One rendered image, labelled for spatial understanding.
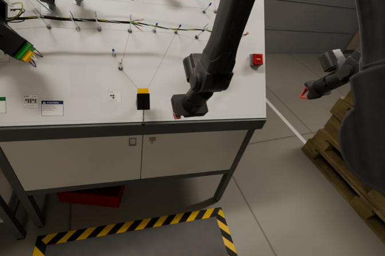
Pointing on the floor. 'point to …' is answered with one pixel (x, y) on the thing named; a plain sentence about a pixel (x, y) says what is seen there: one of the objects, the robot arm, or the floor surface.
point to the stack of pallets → (323, 137)
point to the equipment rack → (7, 215)
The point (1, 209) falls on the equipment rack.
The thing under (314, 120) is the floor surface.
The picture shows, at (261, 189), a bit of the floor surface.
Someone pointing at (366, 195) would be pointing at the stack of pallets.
